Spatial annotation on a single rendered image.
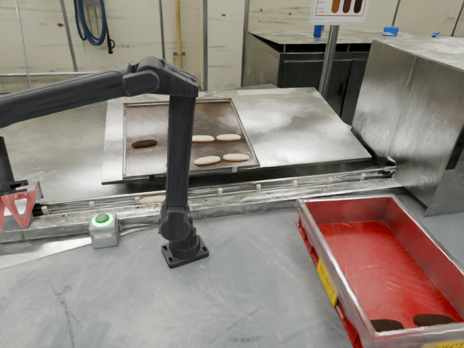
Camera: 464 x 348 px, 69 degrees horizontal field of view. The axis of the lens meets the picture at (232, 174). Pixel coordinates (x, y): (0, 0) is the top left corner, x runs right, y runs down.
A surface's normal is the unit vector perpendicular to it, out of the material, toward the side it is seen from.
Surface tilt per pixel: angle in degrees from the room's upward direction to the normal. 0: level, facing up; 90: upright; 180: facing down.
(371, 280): 0
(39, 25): 90
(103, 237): 90
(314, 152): 10
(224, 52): 90
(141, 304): 0
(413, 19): 90
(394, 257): 0
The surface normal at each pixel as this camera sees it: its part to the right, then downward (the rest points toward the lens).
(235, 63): 0.23, 0.52
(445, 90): -0.97, 0.09
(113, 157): 0.07, -0.75
